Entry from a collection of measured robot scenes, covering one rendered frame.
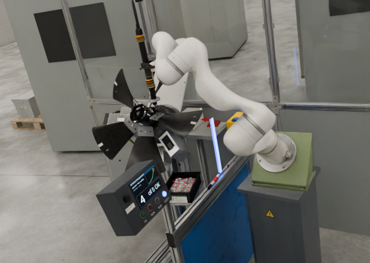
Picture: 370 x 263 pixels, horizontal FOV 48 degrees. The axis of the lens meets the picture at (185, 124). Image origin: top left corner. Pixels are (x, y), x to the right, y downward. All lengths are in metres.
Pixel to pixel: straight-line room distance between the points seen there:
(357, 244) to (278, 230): 1.16
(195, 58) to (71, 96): 3.44
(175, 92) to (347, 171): 1.22
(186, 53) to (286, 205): 0.83
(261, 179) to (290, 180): 0.14
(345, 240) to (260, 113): 1.73
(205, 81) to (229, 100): 0.12
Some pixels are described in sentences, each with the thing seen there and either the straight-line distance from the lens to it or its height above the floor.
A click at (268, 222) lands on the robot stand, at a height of 0.76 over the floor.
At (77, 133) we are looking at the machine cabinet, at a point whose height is 0.28.
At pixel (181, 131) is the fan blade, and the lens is 2.21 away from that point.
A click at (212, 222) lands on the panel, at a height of 0.66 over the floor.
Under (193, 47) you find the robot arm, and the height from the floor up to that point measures 1.66.
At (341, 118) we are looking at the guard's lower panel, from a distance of 2.73.
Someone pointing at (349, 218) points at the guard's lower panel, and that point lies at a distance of 3.09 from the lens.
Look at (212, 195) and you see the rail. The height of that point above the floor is 0.83.
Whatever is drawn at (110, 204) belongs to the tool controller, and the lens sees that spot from 1.59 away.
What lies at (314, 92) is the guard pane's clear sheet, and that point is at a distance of 2.72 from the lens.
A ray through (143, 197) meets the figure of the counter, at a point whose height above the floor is 1.17.
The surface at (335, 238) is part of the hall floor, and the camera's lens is 3.19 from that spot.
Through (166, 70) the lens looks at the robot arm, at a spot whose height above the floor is 1.59.
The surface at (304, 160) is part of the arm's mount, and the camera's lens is 1.97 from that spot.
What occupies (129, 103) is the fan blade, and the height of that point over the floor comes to 1.24.
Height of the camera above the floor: 1.98
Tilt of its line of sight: 21 degrees down
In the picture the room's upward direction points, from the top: 11 degrees counter-clockwise
